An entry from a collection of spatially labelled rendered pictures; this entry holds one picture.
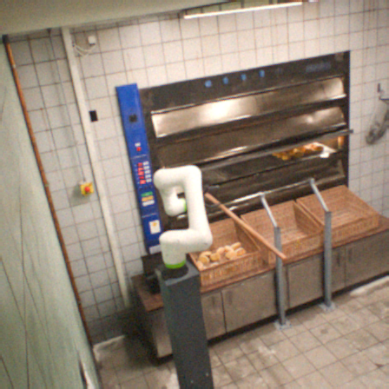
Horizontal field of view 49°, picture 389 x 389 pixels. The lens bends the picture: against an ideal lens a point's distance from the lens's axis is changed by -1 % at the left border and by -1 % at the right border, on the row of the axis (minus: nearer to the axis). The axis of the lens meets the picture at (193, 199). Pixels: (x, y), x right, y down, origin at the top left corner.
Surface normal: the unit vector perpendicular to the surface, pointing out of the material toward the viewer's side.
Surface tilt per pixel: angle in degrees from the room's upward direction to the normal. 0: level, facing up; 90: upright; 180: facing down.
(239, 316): 90
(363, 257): 91
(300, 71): 92
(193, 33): 90
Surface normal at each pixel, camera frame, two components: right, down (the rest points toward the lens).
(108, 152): 0.36, 0.32
